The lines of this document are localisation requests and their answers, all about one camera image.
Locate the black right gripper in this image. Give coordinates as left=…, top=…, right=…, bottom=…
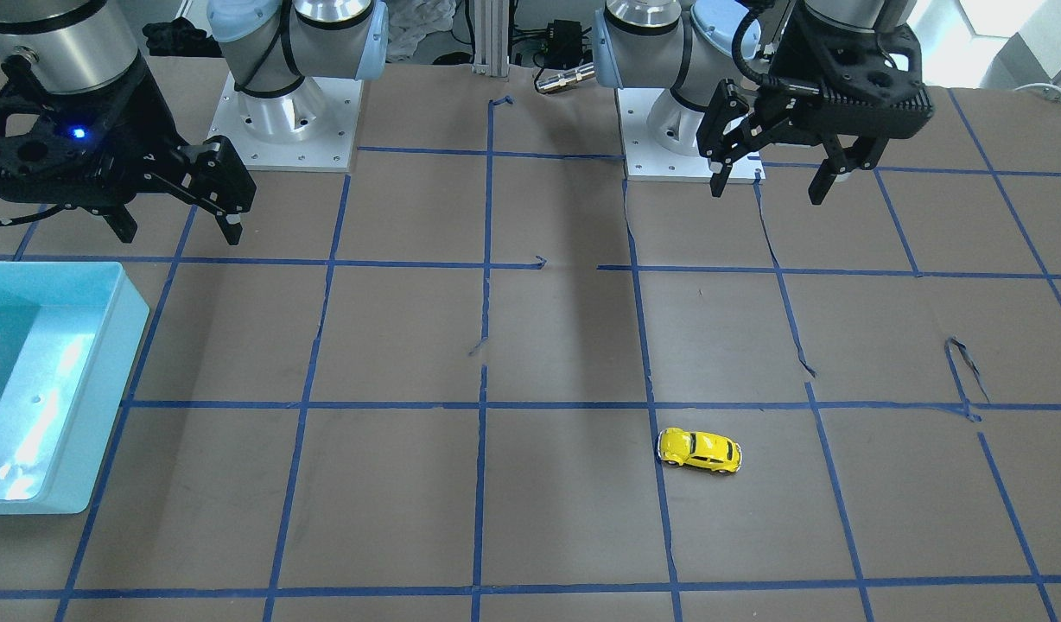
left=0, top=61, right=257, bottom=245

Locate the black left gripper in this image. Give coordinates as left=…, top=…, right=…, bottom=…
left=696, top=22, right=935, bottom=206

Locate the yellow beetle toy car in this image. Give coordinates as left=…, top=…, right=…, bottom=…
left=657, top=428, right=741, bottom=476

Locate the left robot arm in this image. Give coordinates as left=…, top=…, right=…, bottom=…
left=591, top=1, right=935, bottom=205

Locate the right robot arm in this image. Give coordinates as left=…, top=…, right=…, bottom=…
left=0, top=1, right=388, bottom=245

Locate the black cloth bundle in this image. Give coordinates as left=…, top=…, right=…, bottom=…
left=141, top=17, right=223, bottom=58

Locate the light blue plastic bin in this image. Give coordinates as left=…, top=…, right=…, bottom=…
left=0, top=261, right=149, bottom=516

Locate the silver cylindrical connector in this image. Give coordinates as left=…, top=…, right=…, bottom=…
left=533, top=62, right=596, bottom=96

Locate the black power adapter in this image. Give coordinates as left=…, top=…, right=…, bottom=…
left=543, top=20, right=586, bottom=68

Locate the white crumpled cloth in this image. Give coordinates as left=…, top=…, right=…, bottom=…
left=384, top=1, right=458, bottom=62

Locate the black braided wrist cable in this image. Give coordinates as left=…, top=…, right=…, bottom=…
left=731, top=0, right=821, bottom=92

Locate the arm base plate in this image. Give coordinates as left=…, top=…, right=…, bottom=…
left=209, top=74, right=367, bottom=174
left=615, top=86, right=766, bottom=184

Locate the aluminium frame post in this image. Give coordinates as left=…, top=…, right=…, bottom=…
left=467, top=0, right=511, bottom=81

